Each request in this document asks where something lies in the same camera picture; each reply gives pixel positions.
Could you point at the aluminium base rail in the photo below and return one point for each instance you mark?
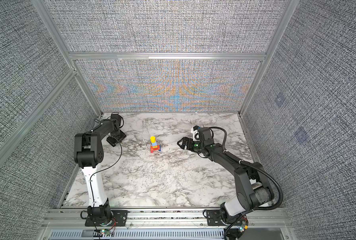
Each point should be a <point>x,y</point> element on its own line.
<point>162,218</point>

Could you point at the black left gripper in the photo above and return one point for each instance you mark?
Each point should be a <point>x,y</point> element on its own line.
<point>111,141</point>

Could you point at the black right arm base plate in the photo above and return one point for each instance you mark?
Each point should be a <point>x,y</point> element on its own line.
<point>213,218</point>

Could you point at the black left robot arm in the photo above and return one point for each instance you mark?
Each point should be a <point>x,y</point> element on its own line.
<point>89,155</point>

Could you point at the grey vented cable tray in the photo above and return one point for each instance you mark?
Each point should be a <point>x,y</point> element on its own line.
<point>139,234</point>

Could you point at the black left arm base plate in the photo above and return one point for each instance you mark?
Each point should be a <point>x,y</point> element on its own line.
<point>117,218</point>

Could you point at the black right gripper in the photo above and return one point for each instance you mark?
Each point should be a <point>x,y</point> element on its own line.
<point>186,139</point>

